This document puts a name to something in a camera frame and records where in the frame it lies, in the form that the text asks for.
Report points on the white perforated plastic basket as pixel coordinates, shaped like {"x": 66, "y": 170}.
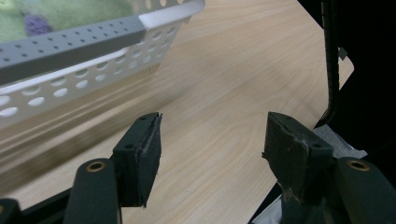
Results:
{"x": 93, "y": 73}

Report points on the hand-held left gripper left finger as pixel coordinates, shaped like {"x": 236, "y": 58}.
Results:
{"x": 138, "y": 161}

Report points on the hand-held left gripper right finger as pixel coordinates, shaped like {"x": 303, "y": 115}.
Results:
{"x": 292, "y": 155}

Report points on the light green fuzzy sock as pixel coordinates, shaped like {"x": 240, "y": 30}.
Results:
{"x": 77, "y": 12}

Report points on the white cloth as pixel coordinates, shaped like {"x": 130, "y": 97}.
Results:
{"x": 269, "y": 214}

